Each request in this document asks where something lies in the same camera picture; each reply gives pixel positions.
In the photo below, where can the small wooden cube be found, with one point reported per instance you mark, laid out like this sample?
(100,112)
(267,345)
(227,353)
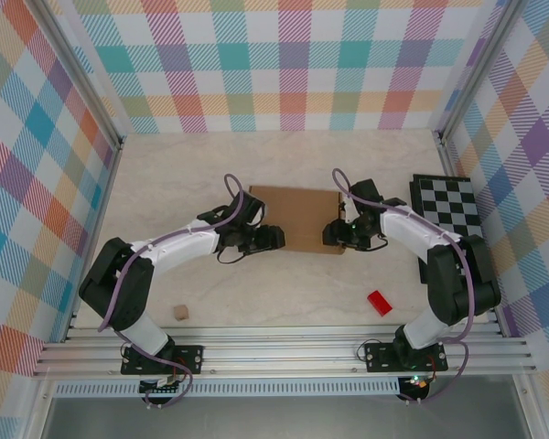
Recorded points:
(181,313)

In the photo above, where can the brown cardboard box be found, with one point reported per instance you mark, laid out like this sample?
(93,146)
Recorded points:
(302,215)

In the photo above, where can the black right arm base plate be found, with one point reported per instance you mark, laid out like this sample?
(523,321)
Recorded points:
(379,359)

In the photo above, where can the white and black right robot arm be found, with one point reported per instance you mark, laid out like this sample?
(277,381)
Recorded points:
(407,224)

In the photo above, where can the red block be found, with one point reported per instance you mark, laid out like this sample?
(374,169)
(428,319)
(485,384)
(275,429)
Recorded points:
(379,303)

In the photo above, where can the aluminium frame rail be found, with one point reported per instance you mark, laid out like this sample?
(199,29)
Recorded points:
(279,352)

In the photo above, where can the aluminium frame post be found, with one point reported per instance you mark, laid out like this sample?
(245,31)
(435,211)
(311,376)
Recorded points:
(479,68)
(75,68)

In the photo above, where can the black and grey checkerboard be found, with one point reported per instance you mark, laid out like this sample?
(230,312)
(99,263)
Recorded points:
(457,201)

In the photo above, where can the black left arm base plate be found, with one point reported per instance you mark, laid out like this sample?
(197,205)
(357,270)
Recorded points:
(190,361)

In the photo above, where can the small board with orange part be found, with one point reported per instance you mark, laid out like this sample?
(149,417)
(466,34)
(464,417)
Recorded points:
(418,383)

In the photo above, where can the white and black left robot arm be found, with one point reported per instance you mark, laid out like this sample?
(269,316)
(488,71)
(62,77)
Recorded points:
(183,242)

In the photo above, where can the grey metal panel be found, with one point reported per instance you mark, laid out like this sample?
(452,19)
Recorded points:
(279,420)

